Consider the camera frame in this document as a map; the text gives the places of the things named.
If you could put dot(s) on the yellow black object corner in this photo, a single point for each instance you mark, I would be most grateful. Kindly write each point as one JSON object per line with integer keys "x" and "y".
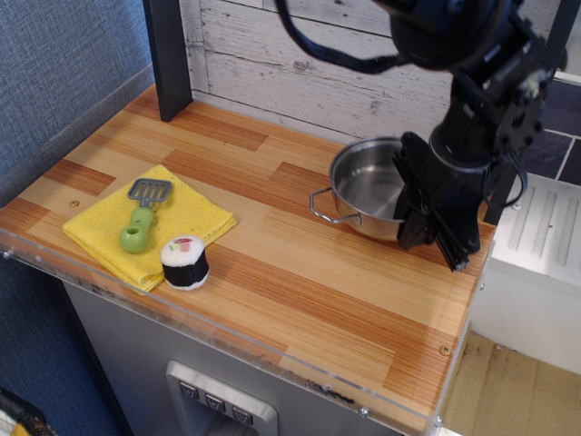
{"x": 19, "y": 417}

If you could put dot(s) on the white toy sink unit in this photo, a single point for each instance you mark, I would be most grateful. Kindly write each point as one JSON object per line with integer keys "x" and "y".
{"x": 529, "y": 297}

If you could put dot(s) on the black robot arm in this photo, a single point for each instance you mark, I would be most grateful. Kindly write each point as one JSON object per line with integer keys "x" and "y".
{"x": 500, "y": 80}

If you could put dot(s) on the yellow folded cloth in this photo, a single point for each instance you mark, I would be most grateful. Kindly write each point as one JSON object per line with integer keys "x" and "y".
{"x": 185, "y": 212}

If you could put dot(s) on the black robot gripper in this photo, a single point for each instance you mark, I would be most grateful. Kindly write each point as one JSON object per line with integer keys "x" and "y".
{"x": 439, "y": 202}

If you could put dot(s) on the small stainless steel pot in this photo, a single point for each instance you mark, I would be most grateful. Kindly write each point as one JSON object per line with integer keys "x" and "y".
{"x": 365, "y": 185}

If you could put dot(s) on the plush sushi roll toy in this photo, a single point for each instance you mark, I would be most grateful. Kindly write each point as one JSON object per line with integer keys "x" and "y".
{"x": 184, "y": 263}

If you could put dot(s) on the clear acrylic table edge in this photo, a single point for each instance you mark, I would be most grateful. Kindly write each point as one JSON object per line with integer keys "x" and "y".
{"x": 367, "y": 326}

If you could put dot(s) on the green grey toy spatula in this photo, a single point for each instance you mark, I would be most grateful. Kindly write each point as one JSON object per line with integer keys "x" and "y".
{"x": 134, "y": 238}

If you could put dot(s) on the grey toy dispenser panel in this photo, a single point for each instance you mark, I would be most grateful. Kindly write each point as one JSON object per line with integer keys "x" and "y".
{"x": 206, "y": 406}

